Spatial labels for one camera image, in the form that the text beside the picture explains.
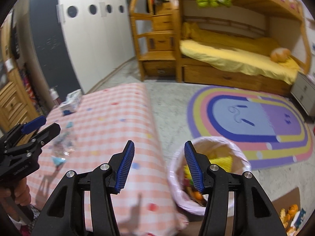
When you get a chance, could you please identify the pink-lined trash bin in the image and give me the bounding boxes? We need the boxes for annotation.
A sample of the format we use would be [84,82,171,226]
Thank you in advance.
[168,136,251,216]

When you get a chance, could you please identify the person's hand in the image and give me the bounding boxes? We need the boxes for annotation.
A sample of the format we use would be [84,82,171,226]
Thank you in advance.
[1,177,31,206]

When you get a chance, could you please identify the silver pill blister pack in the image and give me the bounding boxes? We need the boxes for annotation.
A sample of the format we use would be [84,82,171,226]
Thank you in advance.
[51,122,76,167]

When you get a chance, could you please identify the wooden glass-door cabinet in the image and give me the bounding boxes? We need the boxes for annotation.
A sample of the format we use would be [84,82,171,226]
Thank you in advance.
[1,13,38,132]

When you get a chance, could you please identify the white spray bottle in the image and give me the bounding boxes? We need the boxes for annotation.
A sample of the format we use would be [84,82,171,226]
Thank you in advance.
[49,88,61,107]

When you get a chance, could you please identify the cardboard box with toys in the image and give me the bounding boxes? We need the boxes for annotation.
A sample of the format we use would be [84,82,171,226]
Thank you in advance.
[272,187,306,235]

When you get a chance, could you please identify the small green white carton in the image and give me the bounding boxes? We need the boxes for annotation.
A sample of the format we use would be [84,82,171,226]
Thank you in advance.
[59,89,83,116]

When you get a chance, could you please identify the pink checkered tablecloth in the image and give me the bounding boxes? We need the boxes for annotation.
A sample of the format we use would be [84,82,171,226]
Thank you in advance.
[27,83,188,235]

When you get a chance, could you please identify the yellow spiky ball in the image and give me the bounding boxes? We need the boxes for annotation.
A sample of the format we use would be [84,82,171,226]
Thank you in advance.
[183,156,233,181]

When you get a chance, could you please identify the rainbow oval rug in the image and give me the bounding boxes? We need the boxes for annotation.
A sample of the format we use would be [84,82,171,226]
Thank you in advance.
[187,85,313,169]

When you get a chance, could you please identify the white wardrobe with portholes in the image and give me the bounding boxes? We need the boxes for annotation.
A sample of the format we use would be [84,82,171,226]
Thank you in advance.
[29,0,134,98]

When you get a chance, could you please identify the white bedside drawer unit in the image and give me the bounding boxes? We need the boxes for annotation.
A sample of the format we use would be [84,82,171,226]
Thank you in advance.
[291,72,315,117]

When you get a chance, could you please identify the wooden stair drawers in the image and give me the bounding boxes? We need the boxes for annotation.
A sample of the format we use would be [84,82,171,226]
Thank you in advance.
[129,0,183,82]

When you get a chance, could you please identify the orange plush toy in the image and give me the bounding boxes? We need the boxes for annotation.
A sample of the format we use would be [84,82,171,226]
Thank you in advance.
[270,47,291,63]

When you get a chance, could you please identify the yellow bed sheet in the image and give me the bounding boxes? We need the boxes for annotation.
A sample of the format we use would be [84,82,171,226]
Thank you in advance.
[180,40,301,85]

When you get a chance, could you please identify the wooden bunk bed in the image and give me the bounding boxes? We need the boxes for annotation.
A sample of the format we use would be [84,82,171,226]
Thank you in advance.
[170,0,311,96]

